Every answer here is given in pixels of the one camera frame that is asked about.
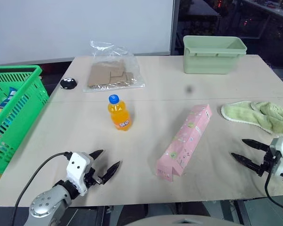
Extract brown cardboard pieces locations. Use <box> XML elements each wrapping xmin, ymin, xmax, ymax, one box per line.
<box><xmin>86</xmin><ymin>59</ymin><xmax>135</xmax><ymax>89</ymax></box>

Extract green plastic shopping basket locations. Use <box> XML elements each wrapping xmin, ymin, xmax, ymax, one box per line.
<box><xmin>0</xmin><ymin>65</ymin><xmax>50</xmax><ymax>175</ymax></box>

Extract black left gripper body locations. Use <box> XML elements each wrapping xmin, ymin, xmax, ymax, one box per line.
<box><xmin>83</xmin><ymin>164</ymin><xmax>105</xmax><ymax>189</ymax></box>

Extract white partition panel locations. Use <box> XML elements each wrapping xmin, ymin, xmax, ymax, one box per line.
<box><xmin>0</xmin><ymin>0</ymin><xmax>180</xmax><ymax>66</ymax></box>

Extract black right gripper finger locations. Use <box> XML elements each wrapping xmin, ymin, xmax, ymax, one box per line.
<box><xmin>241</xmin><ymin>138</ymin><xmax>271</xmax><ymax>153</ymax></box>
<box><xmin>231</xmin><ymin>152</ymin><xmax>263</xmax><ymax>173</ymax></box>

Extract blue snack bag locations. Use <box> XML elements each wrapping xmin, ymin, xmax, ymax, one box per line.
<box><xmin>0</xmin><ymin>86</ymin><xmax>17</xmax><ymax>126</ymax></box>

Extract long pink carton box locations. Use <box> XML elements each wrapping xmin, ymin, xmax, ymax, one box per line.
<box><xmin>156</xmin><ymin>104</ymin><xmax>213</xmax><ymax>183</ymax></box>

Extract pale green plastic bin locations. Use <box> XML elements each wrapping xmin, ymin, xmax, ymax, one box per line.
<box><xmin>182</xmin><ymin>35</ymin><xmax>248</xmax><ymax>75</ymax></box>

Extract clear plastic bag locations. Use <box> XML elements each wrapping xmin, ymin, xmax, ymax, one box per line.
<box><xmin>83</xmin><ymin>40</ymin><xmax>146</xmax><ymax>93</ymax></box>

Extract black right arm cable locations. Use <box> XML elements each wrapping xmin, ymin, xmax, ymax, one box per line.
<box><xmin>263</xmin><ymin>171</ymin><xmax>283</xmax><ymax>218</ymax></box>

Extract black round device white dots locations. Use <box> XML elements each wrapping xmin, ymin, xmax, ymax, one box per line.
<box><xmin>59</xmin><ymin>77</ymin><xmax>78</xmax><ymax>90</ymax></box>

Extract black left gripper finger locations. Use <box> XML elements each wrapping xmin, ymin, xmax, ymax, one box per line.
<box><xmin>101</xmin><ymin>161</ymin><xmax>122</xmax><ymax>185</ymax></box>
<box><xmin>88</xmin><ymin>149</ymin><xmax>105</xmax><ymax>163</ymax></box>

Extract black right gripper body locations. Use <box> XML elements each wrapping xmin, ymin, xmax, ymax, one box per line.
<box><xmin>256</xmin><ymin>149</ymin><xmax>278</xmax><ymax>178</ymax></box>

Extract light green towel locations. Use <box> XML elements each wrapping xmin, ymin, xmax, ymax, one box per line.
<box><xmin>221</xmin><ymin>100</ymin><xmax>283</xmax><ymax>139</ymax></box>

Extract orange soda bottle blue cap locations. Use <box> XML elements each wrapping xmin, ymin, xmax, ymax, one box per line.
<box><xmin>107</xmin><ymin>94</ymin><xmax>132</xmax><ymax>132</ymax></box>

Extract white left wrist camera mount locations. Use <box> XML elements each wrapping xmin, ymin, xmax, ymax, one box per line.
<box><xmin>66</xmin><ymin>152</ymin><xmax>92</xmax><ymax>196</ymax></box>

